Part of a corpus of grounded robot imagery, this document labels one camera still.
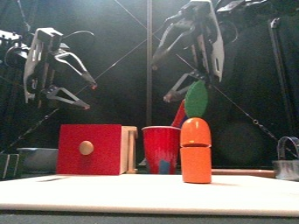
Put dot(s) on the wooden drawer box red front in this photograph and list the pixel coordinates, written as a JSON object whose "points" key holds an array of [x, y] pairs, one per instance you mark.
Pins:
{"points": [[94, 148]]}

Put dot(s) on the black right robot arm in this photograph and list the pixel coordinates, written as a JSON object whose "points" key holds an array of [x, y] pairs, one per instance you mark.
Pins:
{"points": [[257, 7]]}

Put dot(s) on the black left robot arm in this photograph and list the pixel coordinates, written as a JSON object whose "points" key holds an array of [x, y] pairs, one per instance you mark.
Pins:
{"points": [[11, 49]]}

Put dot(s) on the red and blue toy utensil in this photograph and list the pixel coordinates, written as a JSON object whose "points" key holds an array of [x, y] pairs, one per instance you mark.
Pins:
{"points": [[179, 116]]}

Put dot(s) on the orange toy carrot green top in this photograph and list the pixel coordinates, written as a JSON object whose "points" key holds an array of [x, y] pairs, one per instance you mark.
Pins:
{"points": [[195, 145]]}

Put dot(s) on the red plastic cup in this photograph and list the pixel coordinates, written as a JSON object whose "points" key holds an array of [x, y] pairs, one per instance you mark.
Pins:
{"points": [[162, 148]]}

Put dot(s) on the pale blue grey bowl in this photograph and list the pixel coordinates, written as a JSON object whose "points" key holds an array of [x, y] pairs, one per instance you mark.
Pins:
{"points": [[37, 159]]}

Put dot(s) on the black marker pen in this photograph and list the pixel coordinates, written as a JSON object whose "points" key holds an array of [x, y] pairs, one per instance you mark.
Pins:
{"points": [[51, 179]]}

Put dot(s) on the pink tray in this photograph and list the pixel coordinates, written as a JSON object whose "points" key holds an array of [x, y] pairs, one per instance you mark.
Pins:
{"points": [[243, 173]]}

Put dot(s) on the clear container at right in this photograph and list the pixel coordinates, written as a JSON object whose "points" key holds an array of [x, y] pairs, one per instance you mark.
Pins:
{"points": [[287, 163]]}

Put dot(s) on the white cutting board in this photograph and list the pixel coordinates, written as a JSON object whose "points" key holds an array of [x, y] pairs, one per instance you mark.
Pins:
{"points": [[147, 195]]}

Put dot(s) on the vertical metal frame pole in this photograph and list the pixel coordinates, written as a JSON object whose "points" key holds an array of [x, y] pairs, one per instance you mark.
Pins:
{"points": [[150, 58]]}

